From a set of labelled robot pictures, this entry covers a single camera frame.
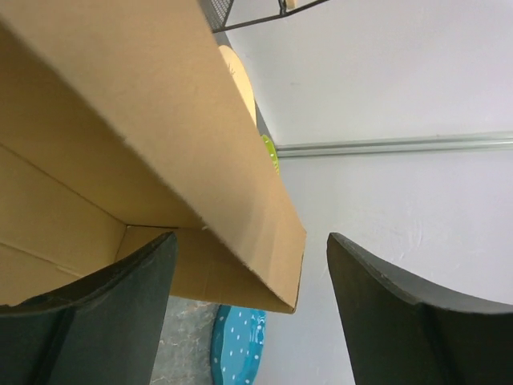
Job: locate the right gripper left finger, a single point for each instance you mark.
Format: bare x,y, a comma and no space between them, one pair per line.
101,329

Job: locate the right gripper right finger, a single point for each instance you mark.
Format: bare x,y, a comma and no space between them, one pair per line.
403,329

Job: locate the brown cardboard box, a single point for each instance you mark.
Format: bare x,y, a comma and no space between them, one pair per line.
120,121

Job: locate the blue dotted plate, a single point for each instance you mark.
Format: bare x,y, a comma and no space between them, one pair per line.
238,338

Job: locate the green dotted plate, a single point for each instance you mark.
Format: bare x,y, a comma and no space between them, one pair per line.
269,145

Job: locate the beige floral plate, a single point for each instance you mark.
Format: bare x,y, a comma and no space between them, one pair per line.
240,78

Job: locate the black wire wooden shelf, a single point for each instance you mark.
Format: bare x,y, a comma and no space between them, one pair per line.
225,15

